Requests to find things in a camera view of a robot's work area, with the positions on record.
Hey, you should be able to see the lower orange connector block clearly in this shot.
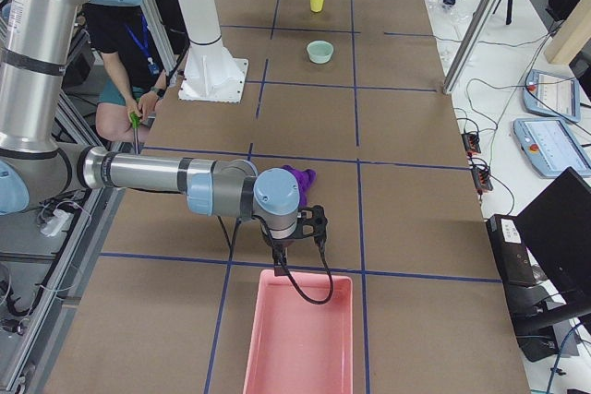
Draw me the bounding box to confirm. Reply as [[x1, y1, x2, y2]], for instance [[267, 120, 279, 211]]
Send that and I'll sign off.
[[471, 164, 493, 194]]

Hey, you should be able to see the yellow plastic cup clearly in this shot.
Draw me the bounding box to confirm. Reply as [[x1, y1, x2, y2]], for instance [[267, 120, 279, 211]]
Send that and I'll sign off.
[[309, 0, 324, 13]]

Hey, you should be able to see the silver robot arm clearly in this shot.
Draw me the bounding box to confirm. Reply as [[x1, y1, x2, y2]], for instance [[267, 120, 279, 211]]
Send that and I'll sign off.
[[1, 0, 305, 275]]

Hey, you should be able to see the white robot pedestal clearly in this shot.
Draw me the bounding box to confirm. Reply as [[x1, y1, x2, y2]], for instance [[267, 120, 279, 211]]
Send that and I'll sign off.
[[178, 0, 248, 103]]

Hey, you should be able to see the person's hand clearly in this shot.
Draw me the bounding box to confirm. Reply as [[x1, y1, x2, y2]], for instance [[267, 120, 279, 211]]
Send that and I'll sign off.
[[135, 91, 160, 122]]

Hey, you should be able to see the purple cloth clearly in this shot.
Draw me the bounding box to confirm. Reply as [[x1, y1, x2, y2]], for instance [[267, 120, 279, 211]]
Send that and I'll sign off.
[[282, 165, 317, 208]]

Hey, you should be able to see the lower teach pendant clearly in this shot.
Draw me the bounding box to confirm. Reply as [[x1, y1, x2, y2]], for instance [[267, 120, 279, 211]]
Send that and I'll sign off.
[[513, 117, 590, 178]]

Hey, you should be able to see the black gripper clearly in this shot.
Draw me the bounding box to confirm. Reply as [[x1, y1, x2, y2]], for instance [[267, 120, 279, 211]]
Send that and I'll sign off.
[[261, 223, 297, 277]]

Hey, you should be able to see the upper orange connector block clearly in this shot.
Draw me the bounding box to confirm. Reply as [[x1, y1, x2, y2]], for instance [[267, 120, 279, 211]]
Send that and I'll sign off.
[[462, 132, 481, 156]]

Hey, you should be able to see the black tripod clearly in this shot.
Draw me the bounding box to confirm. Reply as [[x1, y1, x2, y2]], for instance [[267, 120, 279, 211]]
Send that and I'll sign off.
[[492, 0, 513, 25]]

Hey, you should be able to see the mint green bowl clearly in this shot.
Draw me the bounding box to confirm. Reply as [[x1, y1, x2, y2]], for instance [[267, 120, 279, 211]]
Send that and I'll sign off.
[[307, 40, 334, 65]]

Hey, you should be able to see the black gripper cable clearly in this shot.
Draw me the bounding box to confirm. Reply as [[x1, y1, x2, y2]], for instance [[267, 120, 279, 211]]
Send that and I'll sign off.
[[272, 239, 334, 306]]

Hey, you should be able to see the wooden board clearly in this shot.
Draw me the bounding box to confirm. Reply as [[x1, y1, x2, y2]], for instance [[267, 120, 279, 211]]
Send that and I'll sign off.
[[545, 0, 590, 65]]

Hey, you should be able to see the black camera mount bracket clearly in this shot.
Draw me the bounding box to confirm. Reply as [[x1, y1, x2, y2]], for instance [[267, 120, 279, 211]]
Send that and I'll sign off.
[[293, 205, 328, 244]]

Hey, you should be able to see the white power strip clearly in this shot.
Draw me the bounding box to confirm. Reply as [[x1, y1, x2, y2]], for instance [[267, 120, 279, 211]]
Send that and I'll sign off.
[[40, 209, 71, 237]]

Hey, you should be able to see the pink plastic tray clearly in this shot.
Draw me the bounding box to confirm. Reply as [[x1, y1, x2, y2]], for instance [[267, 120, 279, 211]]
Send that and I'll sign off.
[[243, 269, 354, 393]]

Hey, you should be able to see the teach pendant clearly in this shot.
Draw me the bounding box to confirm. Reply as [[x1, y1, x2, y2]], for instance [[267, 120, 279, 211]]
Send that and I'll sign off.
[[523, 69, 581, 123], [513, 117, 590, 178]]

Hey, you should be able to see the aluminium frame post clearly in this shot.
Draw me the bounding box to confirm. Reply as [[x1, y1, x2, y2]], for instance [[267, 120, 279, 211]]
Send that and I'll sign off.
[[442, 0, 499, 94]]

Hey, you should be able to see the upper teach pendant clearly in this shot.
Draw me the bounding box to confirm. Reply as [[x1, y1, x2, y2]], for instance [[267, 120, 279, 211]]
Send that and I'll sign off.
[[523, 69, 581, 123]]

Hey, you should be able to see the seated person in black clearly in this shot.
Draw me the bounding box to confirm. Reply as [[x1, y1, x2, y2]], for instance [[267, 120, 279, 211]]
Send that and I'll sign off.
[[83, 3, 167, 143]]

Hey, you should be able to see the black monitor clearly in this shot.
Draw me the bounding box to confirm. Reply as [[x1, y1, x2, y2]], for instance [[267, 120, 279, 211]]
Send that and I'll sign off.
[[514, 167, 590, 296]]

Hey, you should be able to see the orange connector block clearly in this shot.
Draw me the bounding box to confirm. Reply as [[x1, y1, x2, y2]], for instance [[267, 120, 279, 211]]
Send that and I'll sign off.
[[471, 164, 493, 194], [462, 132, 481, 156]]

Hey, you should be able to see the black electronics box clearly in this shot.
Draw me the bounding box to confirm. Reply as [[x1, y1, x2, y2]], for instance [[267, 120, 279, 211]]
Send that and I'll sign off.
[[486, 214, 536, 287]]

